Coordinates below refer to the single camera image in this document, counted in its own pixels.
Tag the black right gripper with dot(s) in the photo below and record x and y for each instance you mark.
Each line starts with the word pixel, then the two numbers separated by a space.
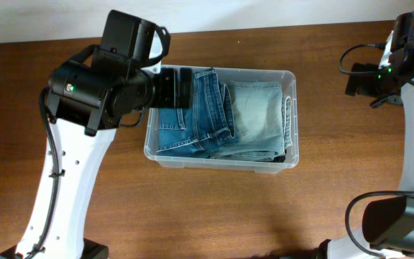
pixel 354 83

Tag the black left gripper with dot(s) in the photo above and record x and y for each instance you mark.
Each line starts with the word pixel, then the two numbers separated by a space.
pixel 175 97

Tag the dark blue jeans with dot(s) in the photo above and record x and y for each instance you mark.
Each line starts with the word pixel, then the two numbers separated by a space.
pixel 204 128

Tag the light blue jeans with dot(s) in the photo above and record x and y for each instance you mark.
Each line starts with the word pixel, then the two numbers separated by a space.
pixel 261 121

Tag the small black garment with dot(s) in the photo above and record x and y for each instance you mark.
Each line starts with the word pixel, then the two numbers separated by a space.
pixel 279 159

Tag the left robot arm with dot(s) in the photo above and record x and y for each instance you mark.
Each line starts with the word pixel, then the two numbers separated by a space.
pixel 81 109

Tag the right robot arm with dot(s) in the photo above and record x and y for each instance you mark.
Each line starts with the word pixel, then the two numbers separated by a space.
pixel 380 224

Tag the clear plastic storage bin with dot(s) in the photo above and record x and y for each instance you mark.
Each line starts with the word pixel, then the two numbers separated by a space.
pixel 288 82

